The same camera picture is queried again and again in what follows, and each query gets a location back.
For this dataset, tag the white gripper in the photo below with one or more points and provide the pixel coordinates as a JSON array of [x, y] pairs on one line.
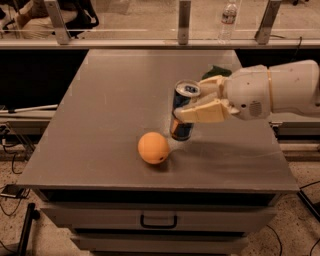
[[247, 92]]

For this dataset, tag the Red Bull can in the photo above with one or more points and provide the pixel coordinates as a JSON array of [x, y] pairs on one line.
[[184, 92]]

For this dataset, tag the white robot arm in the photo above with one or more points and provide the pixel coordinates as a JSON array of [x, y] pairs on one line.
[[294, 88]]

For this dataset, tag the green yellow sponge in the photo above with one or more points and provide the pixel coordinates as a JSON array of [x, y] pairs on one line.
[[216, 70]]

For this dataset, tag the orange fruit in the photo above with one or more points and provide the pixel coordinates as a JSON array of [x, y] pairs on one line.
[[153, 148]]

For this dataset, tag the clear plastic water bottle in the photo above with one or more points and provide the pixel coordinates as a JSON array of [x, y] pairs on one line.
[[228, 19]]

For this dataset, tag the grey drawer cabinet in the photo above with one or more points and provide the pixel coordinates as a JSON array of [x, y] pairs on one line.
[[109, 169]]

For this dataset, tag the black office chair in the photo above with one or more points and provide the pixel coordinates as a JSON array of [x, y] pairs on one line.
[[86, 18]]

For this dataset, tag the white pole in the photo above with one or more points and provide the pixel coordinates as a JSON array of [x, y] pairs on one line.
[[28, 109]]

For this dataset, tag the seated person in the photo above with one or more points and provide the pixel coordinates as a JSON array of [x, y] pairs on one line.
[[32, 17]]

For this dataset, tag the glass railing with metal posts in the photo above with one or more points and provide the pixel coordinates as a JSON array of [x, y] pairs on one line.
[[261, 24]]

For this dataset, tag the black drawer handle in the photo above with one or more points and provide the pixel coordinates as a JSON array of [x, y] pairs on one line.
[[153, 222]]

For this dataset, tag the black stand post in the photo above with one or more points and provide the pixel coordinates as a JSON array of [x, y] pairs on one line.
[[32, 214]]

